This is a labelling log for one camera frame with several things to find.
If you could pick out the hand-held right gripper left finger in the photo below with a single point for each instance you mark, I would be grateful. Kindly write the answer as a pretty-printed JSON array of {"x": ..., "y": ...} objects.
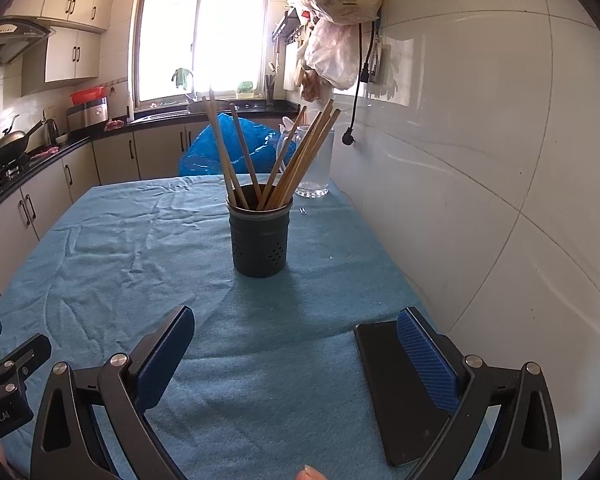
[{"x": 162, "y": 360}]

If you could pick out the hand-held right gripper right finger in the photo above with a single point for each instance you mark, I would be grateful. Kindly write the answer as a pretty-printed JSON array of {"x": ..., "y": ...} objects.
[{"x": 427, "y": 360}]

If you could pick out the dark perforated utensil holder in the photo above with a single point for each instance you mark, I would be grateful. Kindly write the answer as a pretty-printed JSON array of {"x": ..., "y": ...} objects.
[{"x": 260, "y": 245}]

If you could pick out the bunch of wooden chopsticks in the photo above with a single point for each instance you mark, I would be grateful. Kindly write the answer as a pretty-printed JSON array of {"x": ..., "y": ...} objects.
[{"x": 290, "y": 175}]

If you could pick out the person's right hand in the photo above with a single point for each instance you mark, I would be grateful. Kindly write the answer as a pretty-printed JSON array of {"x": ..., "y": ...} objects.
[{"x": 311, "y": 474}]

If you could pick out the black flat phone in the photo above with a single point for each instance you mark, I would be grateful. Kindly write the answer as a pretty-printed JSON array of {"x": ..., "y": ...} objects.
[{"x": 395, "y": 410}]

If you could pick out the blue towel tablecloth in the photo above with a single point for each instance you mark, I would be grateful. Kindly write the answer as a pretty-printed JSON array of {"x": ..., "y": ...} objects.
[{"x": 130, "y": 260}]

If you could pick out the gas stove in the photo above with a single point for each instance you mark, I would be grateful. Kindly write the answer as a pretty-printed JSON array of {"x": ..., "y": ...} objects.
[{"x": 5, "y": 172}]

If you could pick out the black wok with lid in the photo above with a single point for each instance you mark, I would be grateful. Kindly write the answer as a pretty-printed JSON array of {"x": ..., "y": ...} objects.
[{"x": 10, "y": 147}]

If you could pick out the raw meat piece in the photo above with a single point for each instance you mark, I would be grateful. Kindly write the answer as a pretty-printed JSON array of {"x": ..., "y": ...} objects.
[
  {"x": 114, "y": 125},
  {"x": 47, "y": 151}
]

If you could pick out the beige lower kitchen cabinets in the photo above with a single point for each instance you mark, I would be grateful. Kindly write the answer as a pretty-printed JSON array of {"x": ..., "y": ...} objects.
[{"x": 115, "y": 160}]

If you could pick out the small white dish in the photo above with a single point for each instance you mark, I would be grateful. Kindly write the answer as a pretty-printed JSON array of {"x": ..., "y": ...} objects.
[{"x": 61, "y": 138}]

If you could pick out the dark kettle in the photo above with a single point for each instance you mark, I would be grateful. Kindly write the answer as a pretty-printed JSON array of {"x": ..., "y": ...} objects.
[{"x": 51, "y": 132}]

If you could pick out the black kitchen countertop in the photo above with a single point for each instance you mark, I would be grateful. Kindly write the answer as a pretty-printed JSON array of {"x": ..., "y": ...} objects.
[{"x": 77, "y": 142}]

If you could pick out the blue plastic bag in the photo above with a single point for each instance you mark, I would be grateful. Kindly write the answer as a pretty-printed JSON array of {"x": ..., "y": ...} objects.
[{"x": 205, "y": 155}]

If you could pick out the clear glass mug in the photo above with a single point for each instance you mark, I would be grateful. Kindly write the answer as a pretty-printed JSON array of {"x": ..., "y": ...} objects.
[{"x": 320, "y": 170}]

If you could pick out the silver rice cooker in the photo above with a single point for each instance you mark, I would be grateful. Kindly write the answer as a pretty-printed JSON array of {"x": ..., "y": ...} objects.
[{"x": 87, "y": 116}]

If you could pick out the steel kitchen sink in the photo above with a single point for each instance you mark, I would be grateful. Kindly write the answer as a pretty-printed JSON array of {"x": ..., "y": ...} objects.
[{"x": 165, "y": 114}]

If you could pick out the white bottle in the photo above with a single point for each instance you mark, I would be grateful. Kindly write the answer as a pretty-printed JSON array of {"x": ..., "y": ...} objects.
[{"x": 129, "y": 114}]

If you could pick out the red plastic basin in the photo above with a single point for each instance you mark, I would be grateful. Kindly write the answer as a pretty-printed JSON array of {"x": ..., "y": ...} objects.
[{"x": 89, "y": 96}]

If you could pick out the steel sink faucet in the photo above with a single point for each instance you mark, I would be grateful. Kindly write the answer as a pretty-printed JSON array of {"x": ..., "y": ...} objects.
[{"x": 194, "y": 95}]

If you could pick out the white plastic bag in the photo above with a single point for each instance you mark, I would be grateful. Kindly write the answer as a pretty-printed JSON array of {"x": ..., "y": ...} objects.
[{"x": 287, "y": 124}]

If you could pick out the green cloth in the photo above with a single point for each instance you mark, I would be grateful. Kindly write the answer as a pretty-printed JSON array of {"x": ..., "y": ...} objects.
[{"x": 181, "y": 77}]

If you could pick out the green windowsill item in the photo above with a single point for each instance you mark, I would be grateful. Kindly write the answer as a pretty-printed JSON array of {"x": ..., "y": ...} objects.
[{"x": 245, "y": 89}]

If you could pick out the countertop chopstick container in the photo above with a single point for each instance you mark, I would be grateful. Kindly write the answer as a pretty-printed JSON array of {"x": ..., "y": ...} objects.
[{"x": 270, "y": 92}]

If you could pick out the range hood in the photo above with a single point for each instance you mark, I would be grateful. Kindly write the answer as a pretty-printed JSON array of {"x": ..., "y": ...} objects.
[{"x": 10, "y": 35}]

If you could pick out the brown hanging bag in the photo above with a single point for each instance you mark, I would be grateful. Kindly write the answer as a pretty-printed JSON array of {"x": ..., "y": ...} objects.
[{"x": 310, "y": 87}]

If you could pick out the clear pinkish hanging bag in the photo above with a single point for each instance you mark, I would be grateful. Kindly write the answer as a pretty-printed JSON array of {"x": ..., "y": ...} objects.
[{"x": 330, "y": 57}]

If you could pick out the hanging cutting board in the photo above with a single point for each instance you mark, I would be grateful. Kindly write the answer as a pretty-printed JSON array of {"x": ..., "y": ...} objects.
[{"x": 291, "y": 67}]

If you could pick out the kitchen window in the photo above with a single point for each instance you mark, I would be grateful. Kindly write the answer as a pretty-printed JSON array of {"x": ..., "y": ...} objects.
[{"x": 170, "y": 35}]

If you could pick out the short beige wall cabinet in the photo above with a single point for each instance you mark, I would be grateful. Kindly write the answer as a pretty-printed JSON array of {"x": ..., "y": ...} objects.
[{"x": 72, "y": 57}]

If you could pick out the white wall outlet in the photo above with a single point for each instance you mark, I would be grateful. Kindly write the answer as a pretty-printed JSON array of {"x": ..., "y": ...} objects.
[{"x": 380, "y": 60}]

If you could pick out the black wall rack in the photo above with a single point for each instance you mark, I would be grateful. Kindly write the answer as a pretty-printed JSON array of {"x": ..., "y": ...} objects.
[{"x": 287, "y": 25}]

